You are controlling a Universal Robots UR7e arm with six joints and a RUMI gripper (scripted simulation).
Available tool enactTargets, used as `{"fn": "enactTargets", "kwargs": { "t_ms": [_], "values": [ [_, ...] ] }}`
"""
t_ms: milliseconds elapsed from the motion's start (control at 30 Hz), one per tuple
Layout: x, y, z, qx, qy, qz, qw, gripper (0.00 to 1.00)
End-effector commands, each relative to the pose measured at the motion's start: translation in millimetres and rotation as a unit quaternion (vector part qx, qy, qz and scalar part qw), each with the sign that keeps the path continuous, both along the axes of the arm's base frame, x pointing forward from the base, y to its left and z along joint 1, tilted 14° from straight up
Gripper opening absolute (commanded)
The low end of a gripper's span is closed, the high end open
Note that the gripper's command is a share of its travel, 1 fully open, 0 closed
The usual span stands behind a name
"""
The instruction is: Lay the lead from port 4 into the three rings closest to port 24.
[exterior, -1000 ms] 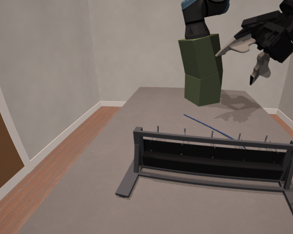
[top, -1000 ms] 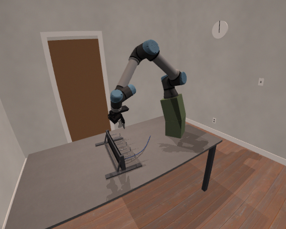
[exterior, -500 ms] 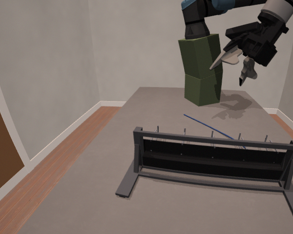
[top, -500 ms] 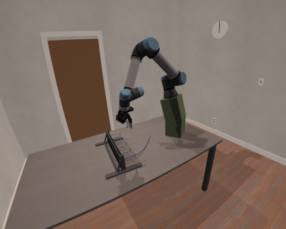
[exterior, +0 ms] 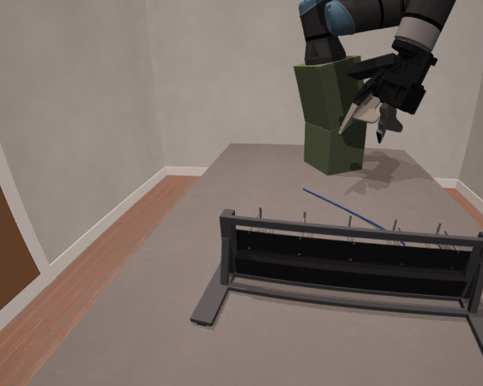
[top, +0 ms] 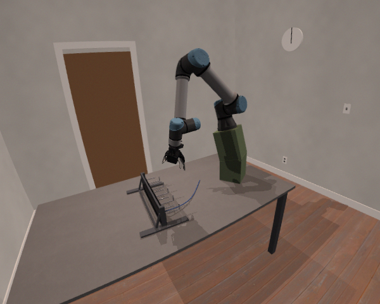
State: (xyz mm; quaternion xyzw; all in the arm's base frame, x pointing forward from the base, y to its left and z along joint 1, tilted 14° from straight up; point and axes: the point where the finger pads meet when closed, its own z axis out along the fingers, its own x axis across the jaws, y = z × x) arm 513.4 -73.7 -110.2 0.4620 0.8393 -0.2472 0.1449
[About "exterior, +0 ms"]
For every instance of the grey free-standing rack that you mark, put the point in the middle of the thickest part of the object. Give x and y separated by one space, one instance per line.
348 266

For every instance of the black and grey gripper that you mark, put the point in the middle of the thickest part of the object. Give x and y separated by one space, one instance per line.
387 84

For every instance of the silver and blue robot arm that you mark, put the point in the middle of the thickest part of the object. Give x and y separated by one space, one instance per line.
347 17

